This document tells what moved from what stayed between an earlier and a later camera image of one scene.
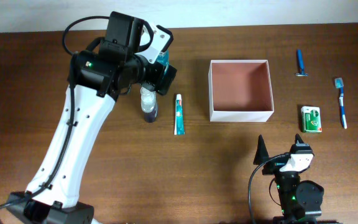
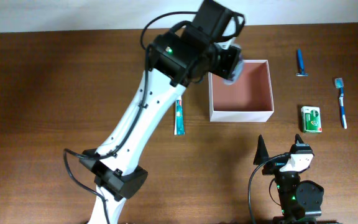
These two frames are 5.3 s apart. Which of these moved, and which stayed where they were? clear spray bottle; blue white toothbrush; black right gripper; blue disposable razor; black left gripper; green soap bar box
Moved: black left gripper; clear spray bottle
Stayed: green soap bar box; blue white toothbrush; black right gripper; blue disposable razor
